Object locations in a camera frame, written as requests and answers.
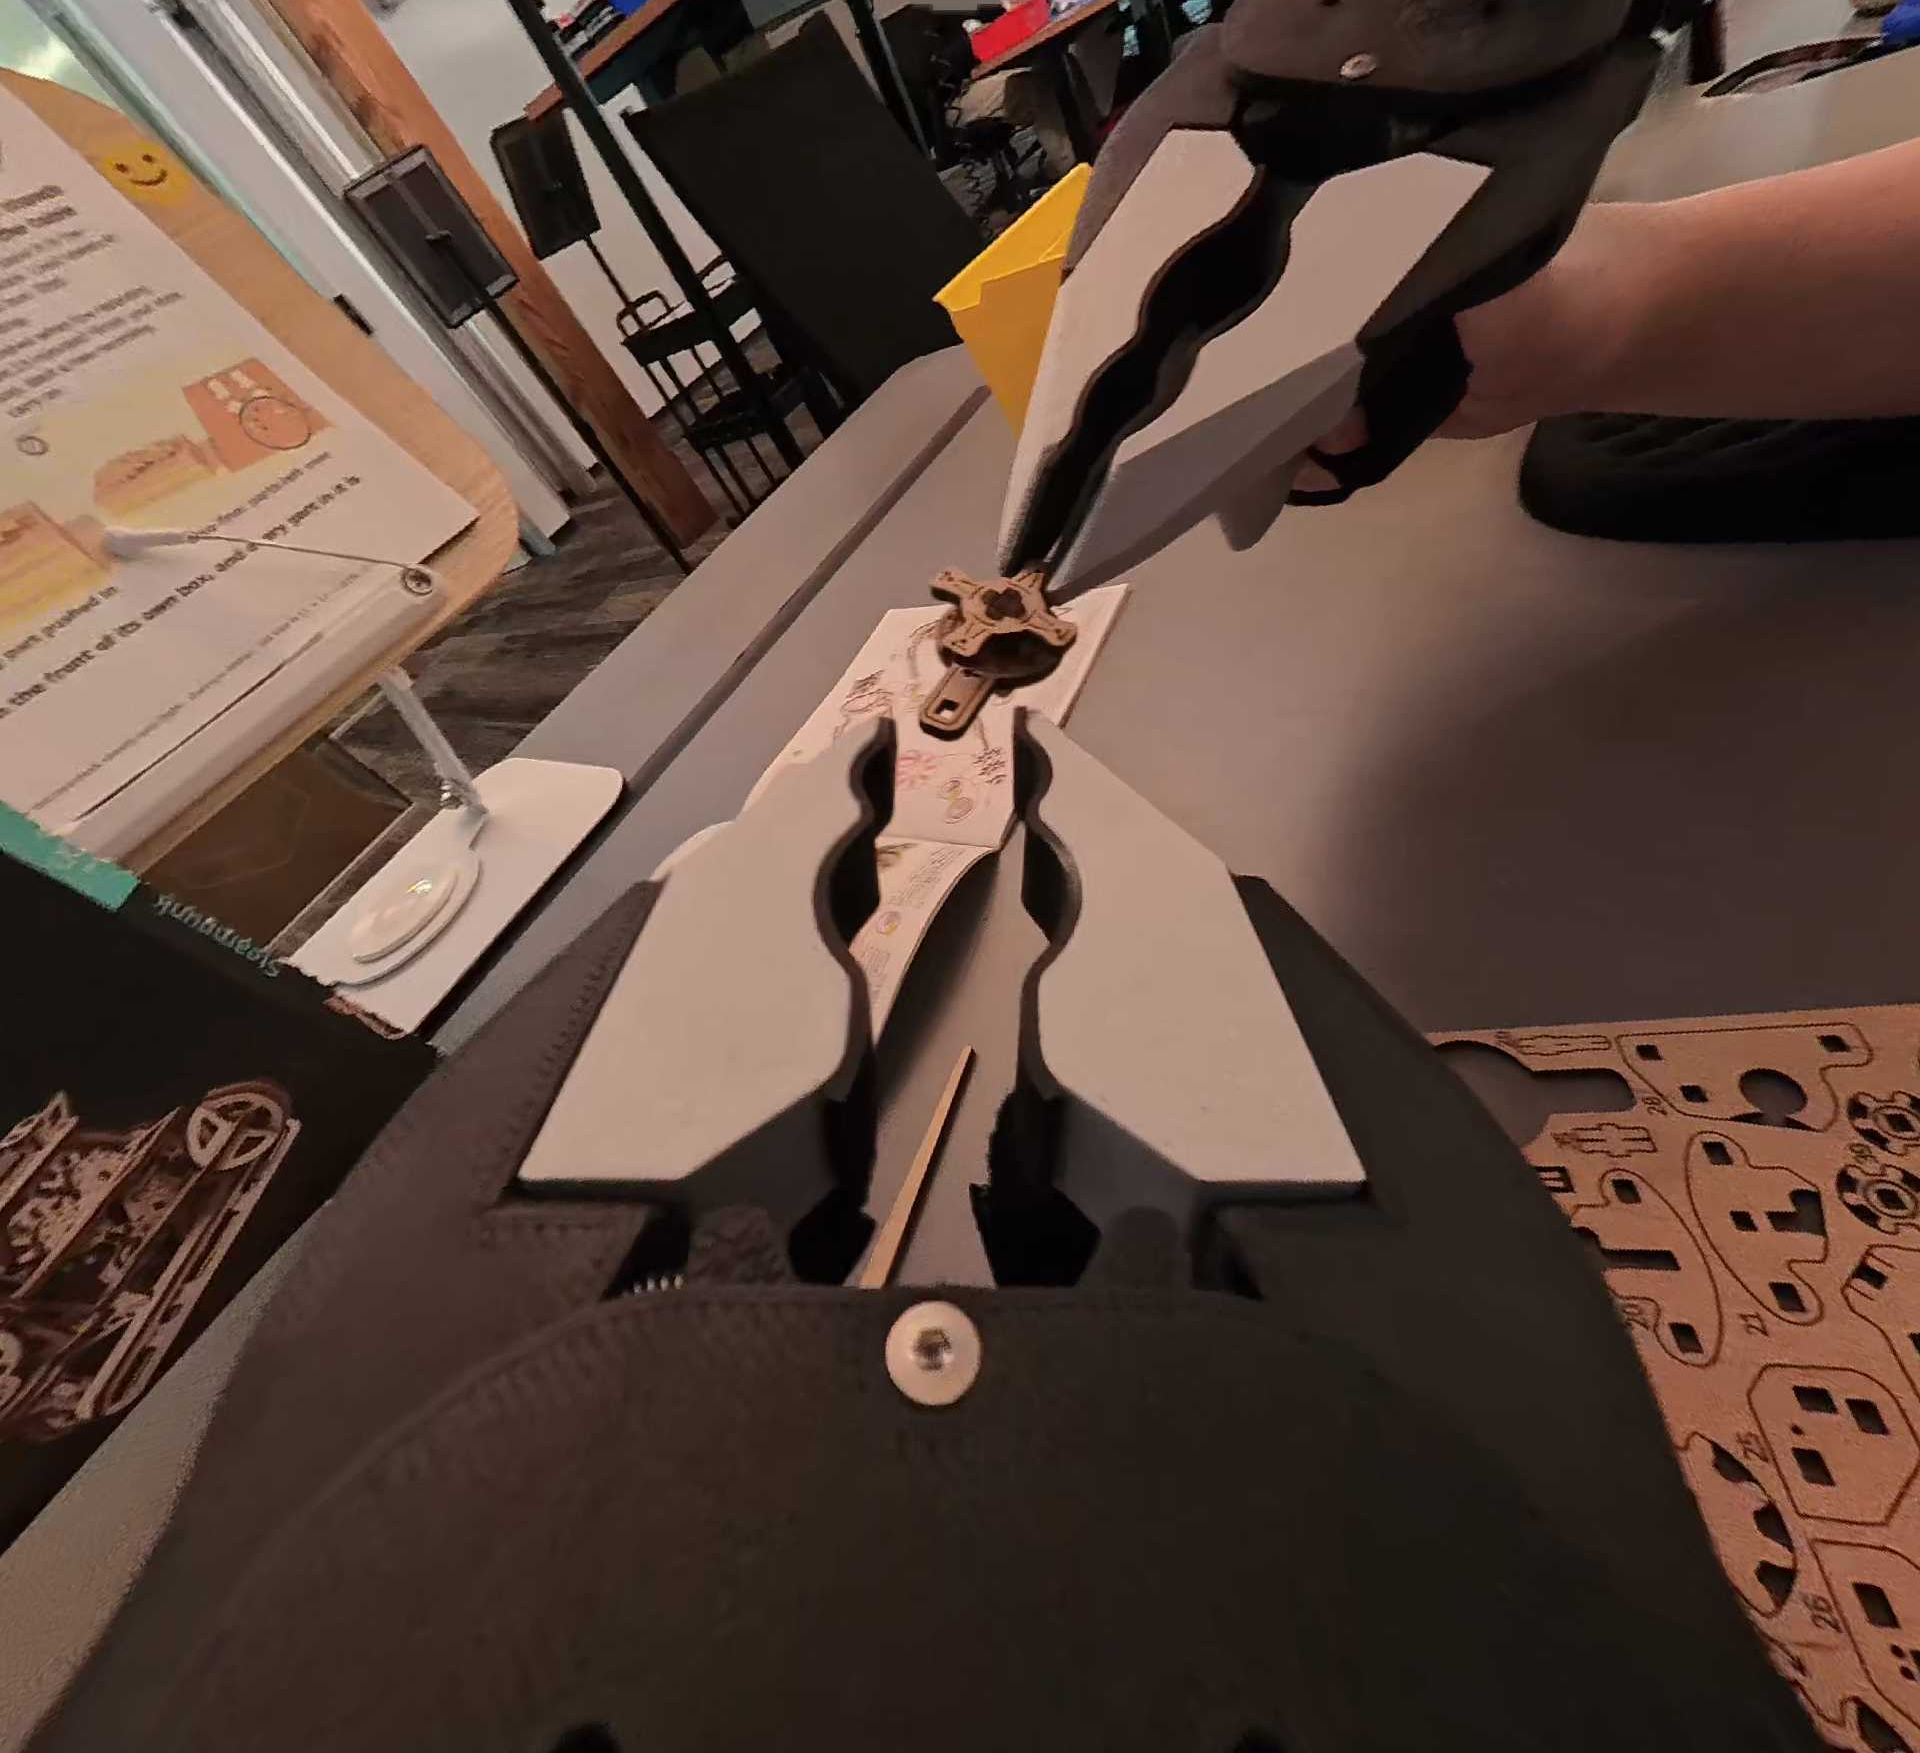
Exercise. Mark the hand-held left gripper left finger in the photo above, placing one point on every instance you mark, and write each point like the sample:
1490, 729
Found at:
690, 1032

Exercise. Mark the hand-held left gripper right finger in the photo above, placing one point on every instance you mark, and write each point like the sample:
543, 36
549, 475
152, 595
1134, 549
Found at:
1200, 1032

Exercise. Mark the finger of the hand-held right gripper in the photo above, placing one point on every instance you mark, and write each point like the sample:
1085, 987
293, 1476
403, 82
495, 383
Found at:
1303, 314
1111, 271

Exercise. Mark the person's right forearm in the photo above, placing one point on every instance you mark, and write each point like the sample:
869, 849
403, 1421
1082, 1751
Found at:
1770, 282

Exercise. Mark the black model kit box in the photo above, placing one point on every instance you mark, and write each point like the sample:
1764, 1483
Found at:
151, 1005

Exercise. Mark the laser-cut wooden parts sheet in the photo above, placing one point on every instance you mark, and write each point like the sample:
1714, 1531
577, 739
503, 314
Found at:
1729, 1348

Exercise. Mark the person's right hand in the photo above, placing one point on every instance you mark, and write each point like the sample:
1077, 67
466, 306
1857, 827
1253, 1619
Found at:
1545, 344

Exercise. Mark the yellow plastic bin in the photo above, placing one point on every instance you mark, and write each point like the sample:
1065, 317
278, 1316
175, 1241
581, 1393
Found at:
1011, 296

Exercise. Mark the red plastic bin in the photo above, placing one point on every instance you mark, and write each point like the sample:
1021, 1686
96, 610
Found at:
1011, 28

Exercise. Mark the thin wooden stick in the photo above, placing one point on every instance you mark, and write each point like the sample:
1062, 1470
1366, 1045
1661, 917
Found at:
920, 1167

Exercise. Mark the white stand base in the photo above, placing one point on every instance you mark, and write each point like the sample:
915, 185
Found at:
526, 809

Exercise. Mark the black divider panel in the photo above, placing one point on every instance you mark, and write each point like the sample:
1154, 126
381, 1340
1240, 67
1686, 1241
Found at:
811, 207

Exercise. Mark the illustrated instruction booklet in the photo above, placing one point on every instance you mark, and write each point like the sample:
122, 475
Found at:
1082, 642

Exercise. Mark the black utility cart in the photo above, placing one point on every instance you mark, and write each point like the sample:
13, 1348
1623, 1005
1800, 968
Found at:
705, 344

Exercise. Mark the black mesh wrist rest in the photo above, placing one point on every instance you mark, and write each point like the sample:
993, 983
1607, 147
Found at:
1729, 488

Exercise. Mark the thick wooden post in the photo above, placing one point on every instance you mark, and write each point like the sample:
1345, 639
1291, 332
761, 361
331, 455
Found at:
450, 207

